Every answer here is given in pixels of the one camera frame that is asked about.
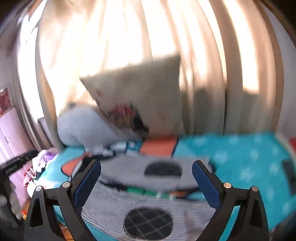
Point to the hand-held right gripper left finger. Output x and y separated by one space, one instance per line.
89 183

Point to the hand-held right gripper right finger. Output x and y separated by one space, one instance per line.
204 183

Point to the pink wooden dresser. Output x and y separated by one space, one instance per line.
13 139

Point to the pile of purple white clothes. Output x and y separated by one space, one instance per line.
40 169

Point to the turquoise cartoon printed blanket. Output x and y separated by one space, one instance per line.
245 162

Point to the light blue plush toy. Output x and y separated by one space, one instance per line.
87 127

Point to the grey drape curtain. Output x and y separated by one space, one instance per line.
254 104
49 111

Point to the cream floral printed pillow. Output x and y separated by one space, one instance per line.
143 92

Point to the cream sheer curtain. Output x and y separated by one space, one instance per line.
138 34

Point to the red flower picture frame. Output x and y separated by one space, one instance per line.
5 99

